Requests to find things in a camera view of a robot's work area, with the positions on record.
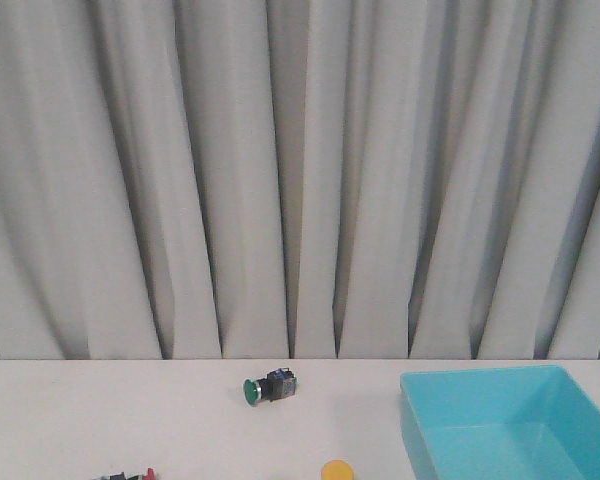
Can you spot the yellow push button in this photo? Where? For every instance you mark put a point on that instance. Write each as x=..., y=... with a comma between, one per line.
x=337, y=470

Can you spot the grey pleated curtain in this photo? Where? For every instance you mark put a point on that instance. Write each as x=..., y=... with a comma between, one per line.
x=299, y=179

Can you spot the green push button switch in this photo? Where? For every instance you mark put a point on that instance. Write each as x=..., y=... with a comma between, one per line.
x=276, y=385

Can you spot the light blue plastic box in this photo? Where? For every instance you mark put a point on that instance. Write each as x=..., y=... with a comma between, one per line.
x=530, y=422

